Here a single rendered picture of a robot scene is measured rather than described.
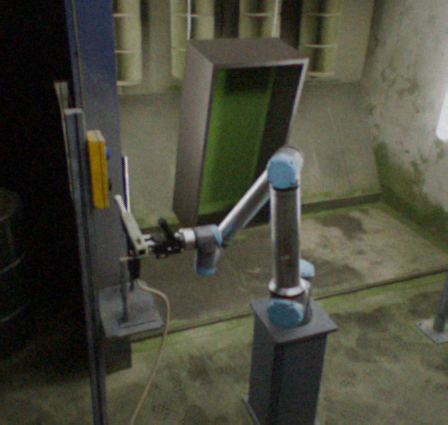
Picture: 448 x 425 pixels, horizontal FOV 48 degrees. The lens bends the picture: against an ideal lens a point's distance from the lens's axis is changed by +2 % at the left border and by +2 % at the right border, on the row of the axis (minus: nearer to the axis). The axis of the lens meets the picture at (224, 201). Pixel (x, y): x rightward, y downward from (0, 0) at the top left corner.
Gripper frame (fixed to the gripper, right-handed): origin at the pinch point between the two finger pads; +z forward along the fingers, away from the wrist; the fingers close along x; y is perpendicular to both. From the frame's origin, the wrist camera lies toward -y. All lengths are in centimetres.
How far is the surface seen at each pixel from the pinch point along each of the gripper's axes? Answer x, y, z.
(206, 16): 197, -62, -101
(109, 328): -11.3, 30.3, 12.1
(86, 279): -3.4, 11.0, 18.7
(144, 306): -3.6, 29.4, -3.7
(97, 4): 48, -82, 1
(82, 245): -3.1, -4.2, 19.3
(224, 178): 129, 38, -95
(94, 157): -5.3, -39.6, 13.5
